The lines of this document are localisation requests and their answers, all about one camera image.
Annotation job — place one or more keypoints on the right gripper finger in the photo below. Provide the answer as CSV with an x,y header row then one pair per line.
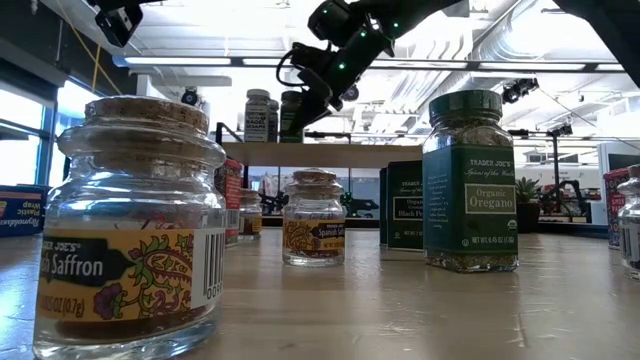
x,y
312,107

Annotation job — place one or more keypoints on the green-lid oregano jar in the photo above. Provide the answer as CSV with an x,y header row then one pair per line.
x,y
289,120
470,200

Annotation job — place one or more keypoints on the white-lid bagel seasoning jar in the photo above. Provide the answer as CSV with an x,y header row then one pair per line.
x,y
256,120
273,122

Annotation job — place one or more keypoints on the red-lid paprika tin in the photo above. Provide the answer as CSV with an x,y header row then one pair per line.
x,y
612,210
231,195

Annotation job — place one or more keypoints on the cork-lid saffron glass jar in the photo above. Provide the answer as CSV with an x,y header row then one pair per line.
x,y
130,225
250,220
631,225
314,235

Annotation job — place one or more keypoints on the background black robot arm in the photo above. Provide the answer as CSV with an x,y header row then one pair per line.
x,y
272,202
565,195
357,205

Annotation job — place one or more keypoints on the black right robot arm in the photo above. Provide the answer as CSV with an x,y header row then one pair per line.
x,y
425,10

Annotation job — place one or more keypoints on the black ceiling spotlight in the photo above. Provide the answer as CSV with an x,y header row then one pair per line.
x,y
520,90
190,96
351,93

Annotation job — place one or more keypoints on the long ceiling light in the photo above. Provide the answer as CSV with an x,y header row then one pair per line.
x,y
200,61

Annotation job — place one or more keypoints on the blue plastic wrap box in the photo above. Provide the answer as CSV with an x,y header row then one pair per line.
x,y
20,210

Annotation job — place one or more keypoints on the small potted succulent plant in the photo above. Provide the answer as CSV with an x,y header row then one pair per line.
x,y
527,200

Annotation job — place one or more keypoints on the black tripod stand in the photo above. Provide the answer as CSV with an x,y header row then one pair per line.
x,y
555,155

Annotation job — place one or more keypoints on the white framed monitor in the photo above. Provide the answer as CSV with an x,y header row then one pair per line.
x,y
622,162

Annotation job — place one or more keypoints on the wooden shelf black frame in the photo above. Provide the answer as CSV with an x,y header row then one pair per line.
x,y
325,155

